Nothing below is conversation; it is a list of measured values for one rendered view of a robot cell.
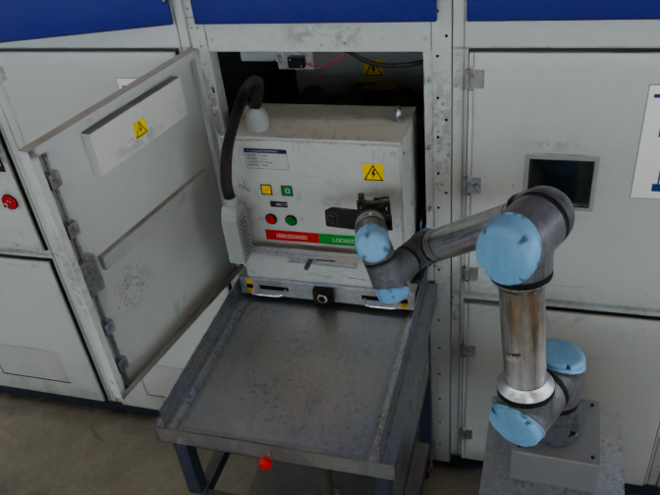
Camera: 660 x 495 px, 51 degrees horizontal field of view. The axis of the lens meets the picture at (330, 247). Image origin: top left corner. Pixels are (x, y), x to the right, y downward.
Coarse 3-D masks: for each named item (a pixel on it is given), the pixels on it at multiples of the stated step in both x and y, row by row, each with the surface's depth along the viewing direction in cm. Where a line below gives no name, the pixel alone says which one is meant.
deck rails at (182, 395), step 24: (240, 288) 214; (240, 312) 209; (408, 312) 201; (216, 336) 200; (408, 336) 184; (192, 360) 186; (408, 360) 185; (192, 384) 186; (168, 408) 175; (384, 408) 173; (384, 432) 161; (384, 456) 161
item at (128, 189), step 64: (64, 128) 151; (128, 128) 168; (192, 128) 196; (64, 192) 157; (128, 192) 176; (192, 192) 198; (64, 256) 159; (128, 256) 181; (192, 256) 207; (128, 320) 185; (192, 320) 208; (128, 384) 187
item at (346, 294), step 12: (240, 276) 211; (252, 276) 210; (264, 288) 211; (276, 288) 209; (288, 288) 208; (300, 288) 207; (312, 288) 205; (336, 288) 203; (348, 288) 201; (360, 288) 201; (372, 288) 200; (336, 300) 205; (348, 300) 204; (360, 300) 203; (372, 300) 202; (408, 300) 198
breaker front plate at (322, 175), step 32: (288, 160) 183; (320, 160) 180; (352, 160) 178; (384, 160) 175; (256, 192) 192; (320, 192) 186; (352, 192) 183; (384, 192) 181; (256, 224) 198; (320, 224) 192; (256, 256) 206
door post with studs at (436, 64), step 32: (448, 0) 162; (448, 32) 167; (448, 64) 171; (448, 96) 176; (448, 128) 181; (448, 160) 187; (448, 192) 192; (448, 288) 212; (448, 320) 219; (448, 352) 227; (448, 384) 235; (448, 416) 245; (448, 448) 254
